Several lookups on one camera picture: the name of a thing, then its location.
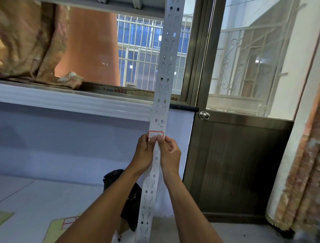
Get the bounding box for person's left forearm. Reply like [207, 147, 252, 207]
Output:
[56, 167, 141, 243]

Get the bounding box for person's right forearm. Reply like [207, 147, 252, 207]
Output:
[162, 173, 223, 243]

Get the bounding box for ornate white metal grille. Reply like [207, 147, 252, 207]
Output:
[208, 24, 293, 117]

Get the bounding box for white window security bars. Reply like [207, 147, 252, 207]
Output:
[116, 14, 193, 95]

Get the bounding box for orange patterned cloth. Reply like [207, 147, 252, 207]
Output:
[0, 0, 84, 90]

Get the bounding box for person's right hand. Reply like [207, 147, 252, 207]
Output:
[156, 136, 182, 181]

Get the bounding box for red-bordered white label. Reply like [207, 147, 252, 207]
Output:
[148, 131, 165, 141]

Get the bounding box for aluminium window frame rail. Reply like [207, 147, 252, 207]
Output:
[79, 81, 188, 102]

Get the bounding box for orange-brown panel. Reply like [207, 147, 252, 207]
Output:
[54, 7, 121, 87]

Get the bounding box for yellow sheet of red-bordered labels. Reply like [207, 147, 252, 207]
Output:
[48, 215, 81, 243]

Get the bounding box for plain yellow backing paper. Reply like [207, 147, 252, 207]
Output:
[0, 211, 15, 226]

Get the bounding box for white perforated shelf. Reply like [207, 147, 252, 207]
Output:
[134, 0, 186, 243]

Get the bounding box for black plastic bag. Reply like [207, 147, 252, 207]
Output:
[103, 169, 143, 232]

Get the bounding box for grey ribbed shelf board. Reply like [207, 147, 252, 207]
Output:
[41, 0, 167, 20]

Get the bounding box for person's left hand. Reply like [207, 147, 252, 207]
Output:
[129, 133, 157, 176]

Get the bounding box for dark brown glazed door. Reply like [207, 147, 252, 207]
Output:
[182, 0, 320, 225]

